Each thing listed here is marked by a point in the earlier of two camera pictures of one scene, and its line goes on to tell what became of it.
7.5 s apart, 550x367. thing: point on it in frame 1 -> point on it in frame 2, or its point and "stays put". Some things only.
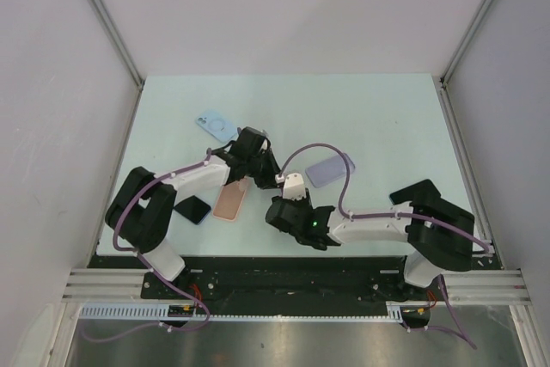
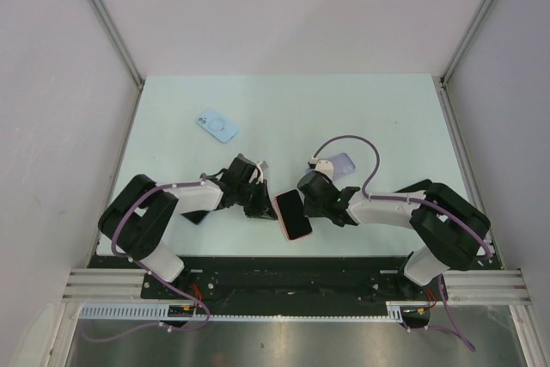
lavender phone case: x=329 y=170 stays put
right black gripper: x=306 y=202 -> x=309 y=211
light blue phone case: x=217 y=125 stays put
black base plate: x=286 y=282 stays put
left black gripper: x=269 y=180 -> x=264 y=208
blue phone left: x=193 y=209 stays put
